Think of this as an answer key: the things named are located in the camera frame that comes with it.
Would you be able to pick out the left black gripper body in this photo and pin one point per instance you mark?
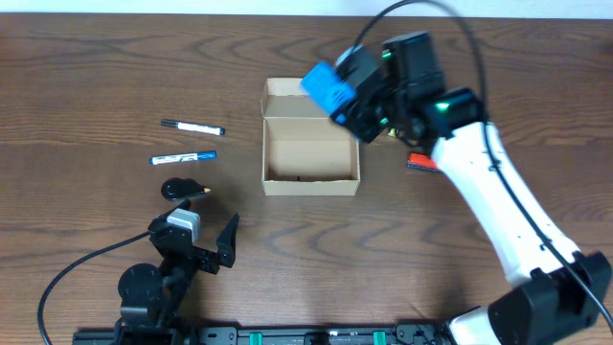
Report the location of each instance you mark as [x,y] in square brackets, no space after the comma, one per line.
[192,254]

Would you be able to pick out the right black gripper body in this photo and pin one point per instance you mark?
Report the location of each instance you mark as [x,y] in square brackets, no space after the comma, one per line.
[366,124]

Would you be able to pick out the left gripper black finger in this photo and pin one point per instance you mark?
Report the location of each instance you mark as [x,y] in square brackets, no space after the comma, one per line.
[183,205]
[226,243]

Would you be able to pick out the blue white marker pen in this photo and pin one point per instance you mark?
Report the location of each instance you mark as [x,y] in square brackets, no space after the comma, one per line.
[182,157]

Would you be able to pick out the blue plastic tool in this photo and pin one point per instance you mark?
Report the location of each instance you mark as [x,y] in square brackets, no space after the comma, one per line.
[329,91]

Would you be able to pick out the red black stapler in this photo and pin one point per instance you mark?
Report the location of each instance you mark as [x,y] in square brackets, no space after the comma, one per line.
[421,162]

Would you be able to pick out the cardboard box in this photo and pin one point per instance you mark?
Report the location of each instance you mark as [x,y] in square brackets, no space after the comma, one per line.
[303,152]

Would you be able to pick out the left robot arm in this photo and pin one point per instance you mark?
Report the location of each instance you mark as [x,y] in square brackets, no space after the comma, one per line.
[151,295]

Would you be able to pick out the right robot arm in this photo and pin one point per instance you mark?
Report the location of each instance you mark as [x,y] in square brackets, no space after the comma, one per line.
[556,290]

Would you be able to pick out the black white marker pen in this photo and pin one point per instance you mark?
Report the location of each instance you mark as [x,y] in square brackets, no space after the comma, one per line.
[212,130]

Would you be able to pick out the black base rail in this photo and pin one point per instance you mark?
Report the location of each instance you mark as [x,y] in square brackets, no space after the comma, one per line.
[406,334]

